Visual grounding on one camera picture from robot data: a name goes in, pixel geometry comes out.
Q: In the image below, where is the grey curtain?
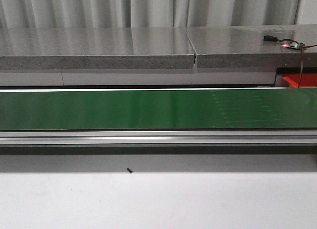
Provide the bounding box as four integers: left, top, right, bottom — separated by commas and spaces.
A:
0, 0, 317, 28

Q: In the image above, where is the aluminium conveyor frame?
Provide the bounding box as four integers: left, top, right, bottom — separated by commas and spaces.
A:
0, 88, 317, 146

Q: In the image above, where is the red black power cable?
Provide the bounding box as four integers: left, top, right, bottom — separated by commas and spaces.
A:
276, 37, 317, 89

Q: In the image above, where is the grey granite counter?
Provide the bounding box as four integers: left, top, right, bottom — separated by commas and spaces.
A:
0, 25, 317, 70

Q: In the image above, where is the small green circuit board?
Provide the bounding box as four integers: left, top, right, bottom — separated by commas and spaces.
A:
282, 41, 305, 50

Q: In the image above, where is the black plug connector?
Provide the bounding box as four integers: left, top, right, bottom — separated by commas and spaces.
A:
264, 35, 279, 42

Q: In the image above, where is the green conveyor belt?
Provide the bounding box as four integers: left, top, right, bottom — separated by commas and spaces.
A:
0, 88, 317, 131

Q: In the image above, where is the red plastic tray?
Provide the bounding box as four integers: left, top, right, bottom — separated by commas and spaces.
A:
282, 73, 317, 88

